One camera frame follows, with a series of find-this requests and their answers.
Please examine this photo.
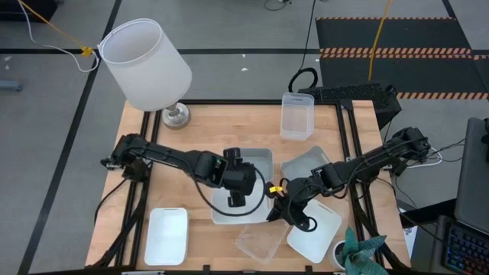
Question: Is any black perforated computer case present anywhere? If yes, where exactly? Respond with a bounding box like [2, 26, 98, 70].
[311, 82, 403, 131]

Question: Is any white cable loop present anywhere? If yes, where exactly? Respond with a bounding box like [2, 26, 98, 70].
[406, 147, 443, 170]

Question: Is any orange cable with yellow plug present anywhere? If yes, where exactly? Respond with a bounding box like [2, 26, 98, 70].
[17, 0, 95, 58]

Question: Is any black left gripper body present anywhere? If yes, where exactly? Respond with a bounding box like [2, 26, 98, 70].
[221, 147, 258, 209]

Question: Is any green plant in white pot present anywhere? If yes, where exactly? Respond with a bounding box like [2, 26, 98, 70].
[330, 227, 389, 275]

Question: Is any black coiled floor cable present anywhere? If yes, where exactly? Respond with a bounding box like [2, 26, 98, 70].
[263, 0, 292, 11]

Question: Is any white lid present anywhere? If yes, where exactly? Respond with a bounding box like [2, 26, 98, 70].
[210, 177, 269, 225]

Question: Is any white floor cable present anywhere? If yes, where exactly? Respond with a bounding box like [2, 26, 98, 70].
[17, 0, 101, 73]

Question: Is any white table lamp silver base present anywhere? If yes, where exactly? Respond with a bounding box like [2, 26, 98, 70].
[97, 18, 193, 130]

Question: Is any white plastic basket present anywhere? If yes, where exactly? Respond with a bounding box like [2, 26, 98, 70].
[286, 198, 343, 265]
[144, 207, 190, 267]

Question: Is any white paper sheet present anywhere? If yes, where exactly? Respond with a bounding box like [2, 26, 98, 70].
[401, 225, 418, 249]

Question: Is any clear plastic basket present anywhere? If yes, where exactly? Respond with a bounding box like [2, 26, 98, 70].
[280, 92, 316, 142]
[235, 219, 292, 266]

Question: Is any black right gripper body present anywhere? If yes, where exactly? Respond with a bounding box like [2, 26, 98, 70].
[276, 178, 320, 234]

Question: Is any yellow hanging cable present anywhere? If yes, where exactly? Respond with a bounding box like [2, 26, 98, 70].
[368, 0, 393, 82]

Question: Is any black cabinet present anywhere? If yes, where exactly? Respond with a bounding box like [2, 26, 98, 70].
[0, 0, 58, 23]

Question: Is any black hanging cable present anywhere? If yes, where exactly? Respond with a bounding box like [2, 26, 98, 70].
[287, 0, 319, 95]

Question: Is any black backlit keyboard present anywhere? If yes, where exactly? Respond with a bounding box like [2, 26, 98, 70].
[429, 215, 489, 275]

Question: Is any black hazard-striped floor mat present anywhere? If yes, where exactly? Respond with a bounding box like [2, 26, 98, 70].
[315, 16, 489, 101]

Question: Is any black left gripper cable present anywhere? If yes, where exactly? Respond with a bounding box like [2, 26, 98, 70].
[193, 163, 267, 218]

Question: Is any grey floor box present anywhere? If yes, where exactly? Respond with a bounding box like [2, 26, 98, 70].
[0, 79, 23, 92]

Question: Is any grey plastic basket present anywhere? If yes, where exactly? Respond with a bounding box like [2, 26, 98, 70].
[238, 147, 275, 184]
[280, 145, 332, 181]

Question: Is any black aluminium table frame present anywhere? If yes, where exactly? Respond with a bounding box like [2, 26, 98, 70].
[86, 99, 412, 275]

